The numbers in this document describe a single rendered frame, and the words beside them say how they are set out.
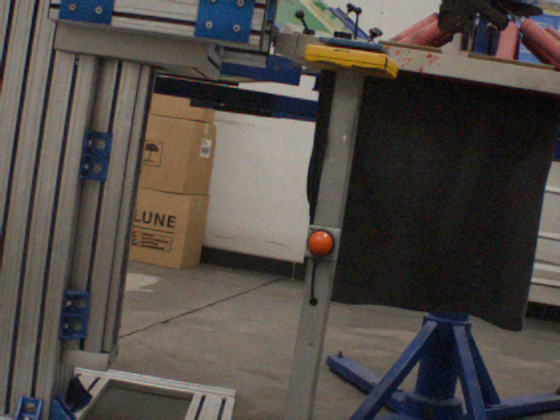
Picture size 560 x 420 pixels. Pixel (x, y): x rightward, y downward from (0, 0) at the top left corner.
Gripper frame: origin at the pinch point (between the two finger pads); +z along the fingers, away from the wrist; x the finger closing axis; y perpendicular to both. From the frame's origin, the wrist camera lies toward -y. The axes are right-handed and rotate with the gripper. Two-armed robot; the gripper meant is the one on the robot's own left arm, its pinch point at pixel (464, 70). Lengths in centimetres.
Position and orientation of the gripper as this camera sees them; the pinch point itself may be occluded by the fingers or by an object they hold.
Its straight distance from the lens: 259.2
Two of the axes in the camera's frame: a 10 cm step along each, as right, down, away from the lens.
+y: -9.7, -1.6, 2.1
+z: -1.5, 9.9, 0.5
